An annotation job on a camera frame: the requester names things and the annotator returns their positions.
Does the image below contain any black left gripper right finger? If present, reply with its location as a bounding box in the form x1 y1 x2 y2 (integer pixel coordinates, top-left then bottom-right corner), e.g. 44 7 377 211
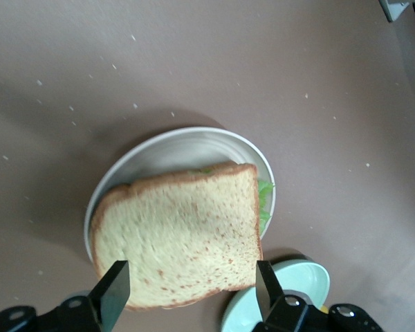
250 260 385 332

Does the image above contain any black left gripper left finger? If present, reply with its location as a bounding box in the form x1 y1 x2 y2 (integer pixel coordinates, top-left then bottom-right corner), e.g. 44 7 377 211
0 259 131 332

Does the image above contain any brown bread slice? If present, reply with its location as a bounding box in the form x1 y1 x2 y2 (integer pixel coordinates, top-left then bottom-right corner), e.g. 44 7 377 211
91 162 264 311

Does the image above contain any green lettuce leaf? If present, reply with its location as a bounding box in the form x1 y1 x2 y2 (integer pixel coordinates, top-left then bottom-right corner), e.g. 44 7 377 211
188 167 276 234

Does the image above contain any mint green plate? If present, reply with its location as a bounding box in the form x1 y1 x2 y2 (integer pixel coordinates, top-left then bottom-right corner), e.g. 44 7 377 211
221 261 331 332

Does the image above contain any beige plate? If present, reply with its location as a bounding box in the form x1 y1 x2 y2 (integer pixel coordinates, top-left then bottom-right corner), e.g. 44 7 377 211
83 127 276 266

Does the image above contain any brown table cover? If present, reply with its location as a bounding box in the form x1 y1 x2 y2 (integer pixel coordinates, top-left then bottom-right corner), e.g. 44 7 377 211
0 0 415 332

